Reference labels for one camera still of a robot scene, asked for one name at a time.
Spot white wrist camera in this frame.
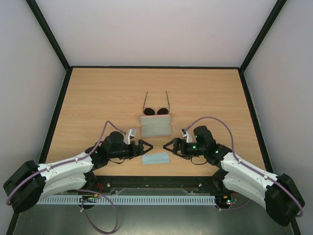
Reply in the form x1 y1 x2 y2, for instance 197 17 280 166
181 129 193 143
123 128 136 144

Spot light blue cleaning cloth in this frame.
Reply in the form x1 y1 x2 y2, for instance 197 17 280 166
142 152 170 165

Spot right controller circuit board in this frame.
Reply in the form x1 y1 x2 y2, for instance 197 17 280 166
215 192 238 208

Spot pink glasses case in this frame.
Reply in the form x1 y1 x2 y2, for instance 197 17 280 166
140 114 172 138

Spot light blue slotted cable duct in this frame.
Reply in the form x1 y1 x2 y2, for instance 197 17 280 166
37 195 216 206

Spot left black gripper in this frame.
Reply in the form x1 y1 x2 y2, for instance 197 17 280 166
109 139 153 159

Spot black round sunglasses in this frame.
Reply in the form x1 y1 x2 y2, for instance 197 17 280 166
142 91 170 116

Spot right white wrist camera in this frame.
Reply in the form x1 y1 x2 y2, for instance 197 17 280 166
181 129 193 143

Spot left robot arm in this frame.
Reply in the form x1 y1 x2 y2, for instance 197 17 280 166
3 131 153 213

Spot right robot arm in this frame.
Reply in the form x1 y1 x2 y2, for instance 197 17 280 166
163 126 305 226

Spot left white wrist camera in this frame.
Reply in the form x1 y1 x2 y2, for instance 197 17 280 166
123 128 136 144

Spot purple cable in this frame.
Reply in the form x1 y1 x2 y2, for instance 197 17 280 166
5 120 133 233
182 116 304 218

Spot controller circuit board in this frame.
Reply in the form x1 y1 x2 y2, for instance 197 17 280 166
215 192 238 208
78 194 101 203

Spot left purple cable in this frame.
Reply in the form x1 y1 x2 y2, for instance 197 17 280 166
5 120 133 233

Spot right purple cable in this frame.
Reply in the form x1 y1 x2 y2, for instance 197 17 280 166
182 116 304 218

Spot left controller circuit board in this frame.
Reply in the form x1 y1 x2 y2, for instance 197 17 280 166
78 194 101 203

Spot black aluminium frame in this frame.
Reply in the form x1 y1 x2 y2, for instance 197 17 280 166
4 0 302 235

